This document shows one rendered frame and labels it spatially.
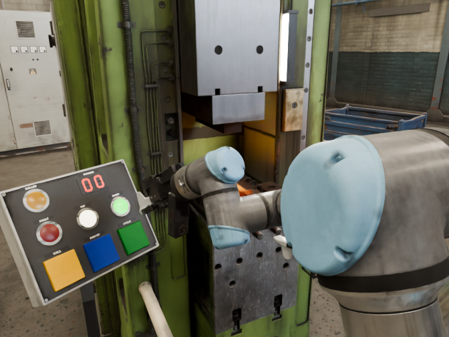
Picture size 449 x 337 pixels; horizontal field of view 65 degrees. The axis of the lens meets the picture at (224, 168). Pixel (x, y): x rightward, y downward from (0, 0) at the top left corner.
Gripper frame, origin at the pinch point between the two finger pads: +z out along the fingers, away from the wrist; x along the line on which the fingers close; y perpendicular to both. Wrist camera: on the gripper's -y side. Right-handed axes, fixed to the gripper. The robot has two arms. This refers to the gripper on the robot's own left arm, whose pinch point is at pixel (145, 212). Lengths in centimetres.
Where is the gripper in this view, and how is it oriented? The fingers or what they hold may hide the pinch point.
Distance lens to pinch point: 95.7
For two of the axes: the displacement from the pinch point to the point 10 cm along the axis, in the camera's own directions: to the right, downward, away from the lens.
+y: -3.9, -9.2, 0.3
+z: -6.6, 3.1, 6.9
